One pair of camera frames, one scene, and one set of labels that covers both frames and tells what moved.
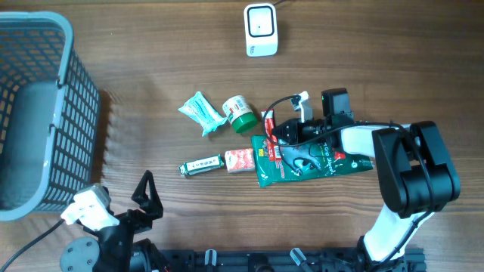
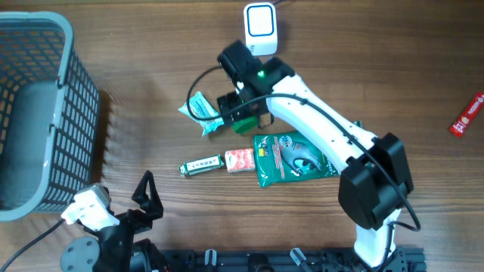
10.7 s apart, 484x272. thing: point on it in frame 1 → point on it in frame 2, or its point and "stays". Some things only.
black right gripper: [294, 136] → [232, 100]
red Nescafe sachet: [274, 149] → [457, 128]
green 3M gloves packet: [303, 160] stays
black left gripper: [152, 206] stays
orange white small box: [240, 160] stays
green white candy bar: [201, 165] stays
